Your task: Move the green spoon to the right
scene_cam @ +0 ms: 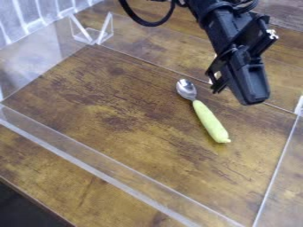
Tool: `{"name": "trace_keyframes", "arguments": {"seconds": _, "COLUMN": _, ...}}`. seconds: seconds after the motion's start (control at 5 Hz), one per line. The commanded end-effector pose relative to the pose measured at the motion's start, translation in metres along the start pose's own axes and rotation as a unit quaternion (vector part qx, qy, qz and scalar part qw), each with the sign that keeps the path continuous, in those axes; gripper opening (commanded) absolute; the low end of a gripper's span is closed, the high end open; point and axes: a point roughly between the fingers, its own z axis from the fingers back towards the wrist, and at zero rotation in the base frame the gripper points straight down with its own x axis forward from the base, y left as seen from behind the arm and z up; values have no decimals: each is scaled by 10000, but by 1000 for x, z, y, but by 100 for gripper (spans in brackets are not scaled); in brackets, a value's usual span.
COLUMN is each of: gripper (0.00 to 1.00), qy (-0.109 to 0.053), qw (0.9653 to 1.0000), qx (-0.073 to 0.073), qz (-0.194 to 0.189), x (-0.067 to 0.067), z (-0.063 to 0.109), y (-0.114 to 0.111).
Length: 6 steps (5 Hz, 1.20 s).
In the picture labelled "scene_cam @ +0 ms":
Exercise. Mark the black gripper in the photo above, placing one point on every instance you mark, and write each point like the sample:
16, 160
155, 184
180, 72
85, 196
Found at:
240, 36

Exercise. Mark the green handled metal spoon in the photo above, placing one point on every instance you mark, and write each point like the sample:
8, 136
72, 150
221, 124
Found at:
212, 125

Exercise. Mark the black strip on table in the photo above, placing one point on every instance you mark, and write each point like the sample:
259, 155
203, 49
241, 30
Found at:
265, 18

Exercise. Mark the clear acrylic corner bracket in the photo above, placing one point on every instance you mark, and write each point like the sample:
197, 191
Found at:
89, 35

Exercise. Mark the clear acrylic enclosure wall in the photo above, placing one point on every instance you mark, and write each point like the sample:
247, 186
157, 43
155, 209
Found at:
97, 134

